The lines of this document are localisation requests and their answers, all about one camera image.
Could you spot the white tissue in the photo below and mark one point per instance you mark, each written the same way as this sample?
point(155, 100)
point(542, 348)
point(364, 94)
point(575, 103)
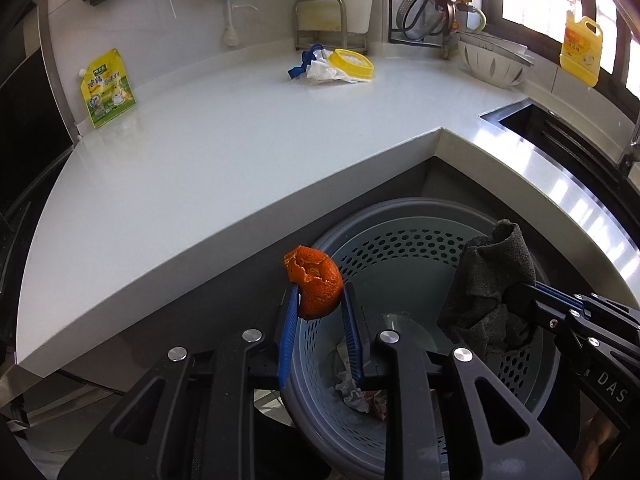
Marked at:
point(352, 392)

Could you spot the black cloth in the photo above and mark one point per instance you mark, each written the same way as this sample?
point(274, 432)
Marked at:
point(480, 285)

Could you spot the white leaf pattern colander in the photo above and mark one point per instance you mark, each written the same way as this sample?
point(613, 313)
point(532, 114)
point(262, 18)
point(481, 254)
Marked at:
point(490, 67)

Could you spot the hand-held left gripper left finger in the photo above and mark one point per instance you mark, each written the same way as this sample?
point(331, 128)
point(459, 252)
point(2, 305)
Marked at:
point(287, 340)

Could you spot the black lid rack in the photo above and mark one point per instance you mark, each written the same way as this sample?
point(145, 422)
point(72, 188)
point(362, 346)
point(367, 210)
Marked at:
point(391, 10)

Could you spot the white plastic bag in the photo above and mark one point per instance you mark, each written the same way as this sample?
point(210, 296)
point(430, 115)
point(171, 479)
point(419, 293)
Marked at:
point(322, 72)

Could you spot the steel faucet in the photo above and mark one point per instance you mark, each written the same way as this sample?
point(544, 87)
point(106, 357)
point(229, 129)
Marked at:
point(631, 150)

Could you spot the white bottle brush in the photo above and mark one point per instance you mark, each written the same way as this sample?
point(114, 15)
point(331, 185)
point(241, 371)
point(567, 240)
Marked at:
point(230, 37)

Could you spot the blue plastic bag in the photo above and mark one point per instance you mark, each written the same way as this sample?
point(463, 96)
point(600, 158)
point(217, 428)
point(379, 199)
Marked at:
point(301, 62)

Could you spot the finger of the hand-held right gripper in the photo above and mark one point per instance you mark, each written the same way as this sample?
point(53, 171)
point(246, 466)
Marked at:
point(560, 296)
point(525, 310)

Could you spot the yellow plastic lid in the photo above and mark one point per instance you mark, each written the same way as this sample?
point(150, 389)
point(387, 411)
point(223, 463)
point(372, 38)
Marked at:
point(367, 67)

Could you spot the black kitchen sink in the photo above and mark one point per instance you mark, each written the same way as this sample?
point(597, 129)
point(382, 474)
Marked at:
point(550, 135)

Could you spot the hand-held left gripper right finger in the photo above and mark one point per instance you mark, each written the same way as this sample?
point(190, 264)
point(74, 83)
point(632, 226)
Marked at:
point(352, 340)

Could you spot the grey perforated trash basket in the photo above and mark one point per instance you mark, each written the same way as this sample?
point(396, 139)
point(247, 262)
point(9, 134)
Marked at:
point(400, 270)

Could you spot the yellow detergent bottle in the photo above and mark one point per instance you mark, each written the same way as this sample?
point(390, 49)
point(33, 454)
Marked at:
point(580, 50)

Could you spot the person's right hand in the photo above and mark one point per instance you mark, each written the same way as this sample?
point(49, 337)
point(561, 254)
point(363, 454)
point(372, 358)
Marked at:
point(597, 440)

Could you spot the yellow green seasoning pouch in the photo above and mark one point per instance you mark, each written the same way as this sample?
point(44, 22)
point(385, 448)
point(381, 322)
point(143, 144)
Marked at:
point(107, 90)

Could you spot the orange peel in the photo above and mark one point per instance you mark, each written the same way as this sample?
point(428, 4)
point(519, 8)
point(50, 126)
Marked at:
point(315, 280)

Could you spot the red white snack wrapper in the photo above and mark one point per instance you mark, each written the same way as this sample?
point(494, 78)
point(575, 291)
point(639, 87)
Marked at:
point(377, 405)

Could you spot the black integrated stove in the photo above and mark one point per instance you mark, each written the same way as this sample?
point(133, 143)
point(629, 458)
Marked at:
point(30, 110)

